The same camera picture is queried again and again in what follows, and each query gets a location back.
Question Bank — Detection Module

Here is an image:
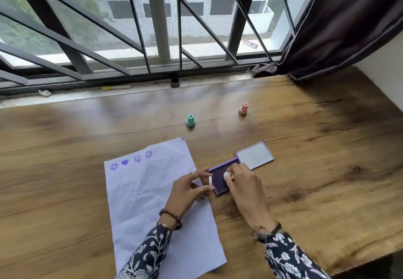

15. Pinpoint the purple ink pad case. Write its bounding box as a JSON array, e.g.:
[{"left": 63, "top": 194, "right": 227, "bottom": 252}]
[{"left": 208, "top": 140, "right": 275, "bottom": 195}]

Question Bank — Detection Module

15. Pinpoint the person's right forearm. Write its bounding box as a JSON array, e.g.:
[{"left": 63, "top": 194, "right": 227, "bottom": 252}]
[{"left": 254, "top": 227, "right": 332, "bottom": 279}]

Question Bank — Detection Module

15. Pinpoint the white paper sheet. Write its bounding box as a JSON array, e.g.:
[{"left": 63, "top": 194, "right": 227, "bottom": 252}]
[{"left": 103, "top": 137, "right": 227, "bottom": 277}]

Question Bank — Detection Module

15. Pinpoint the black metal window grille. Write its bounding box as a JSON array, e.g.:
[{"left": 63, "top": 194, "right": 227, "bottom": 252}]
[{"left": 0, "top": 0, "right": 317, "bottom": 96}]

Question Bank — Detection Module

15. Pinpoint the person's left forearm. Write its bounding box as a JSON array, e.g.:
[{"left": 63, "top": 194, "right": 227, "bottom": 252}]
[{"left": 116, "top": 216, "right": 181, "bottom": 279}]

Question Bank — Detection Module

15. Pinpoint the person's right hand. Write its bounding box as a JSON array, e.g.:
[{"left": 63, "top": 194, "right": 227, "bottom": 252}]
[{"left": 225, "top": 162, "right": 279, "bottom": 230}]

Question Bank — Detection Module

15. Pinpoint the dark thread bracelet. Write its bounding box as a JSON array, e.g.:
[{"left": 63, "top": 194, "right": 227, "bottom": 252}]
[{"left": 251, "top": 222, "right": 283, "bottom": 244}]

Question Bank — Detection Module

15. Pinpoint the dark curtain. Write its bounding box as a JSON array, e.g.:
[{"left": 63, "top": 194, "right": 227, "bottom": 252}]
[{"left": 251, "top": 0, "right": 403, "bottom": 81}]

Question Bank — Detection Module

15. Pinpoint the person's left hand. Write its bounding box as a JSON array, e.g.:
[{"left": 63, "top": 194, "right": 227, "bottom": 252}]
[{"left": 164, "top": 167, "right": 216, "bottom": 223}]

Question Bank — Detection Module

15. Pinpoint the brown bead bracelet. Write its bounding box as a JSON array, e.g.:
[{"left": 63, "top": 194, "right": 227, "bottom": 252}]
[{"left": 159, "top": 208, "right": 183, "bottom": 231}]

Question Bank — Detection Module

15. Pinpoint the white apartment building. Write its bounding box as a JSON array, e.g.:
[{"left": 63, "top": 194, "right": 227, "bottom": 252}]
[{"left": 67, "top": 0, "right": 275, "bottom": 48}]

